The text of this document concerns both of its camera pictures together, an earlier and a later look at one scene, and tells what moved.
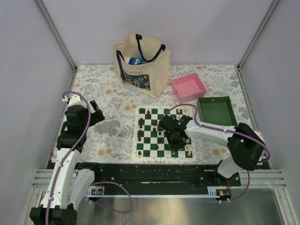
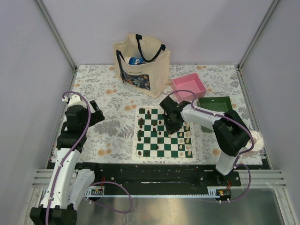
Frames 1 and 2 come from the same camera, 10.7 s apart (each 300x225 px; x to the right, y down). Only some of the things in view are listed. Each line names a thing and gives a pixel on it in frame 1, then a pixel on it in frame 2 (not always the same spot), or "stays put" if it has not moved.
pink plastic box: [188, 88] stays put
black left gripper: [97, 116] stays put
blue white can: [135, 60] stays put
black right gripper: [174, 147] → [170, 129]
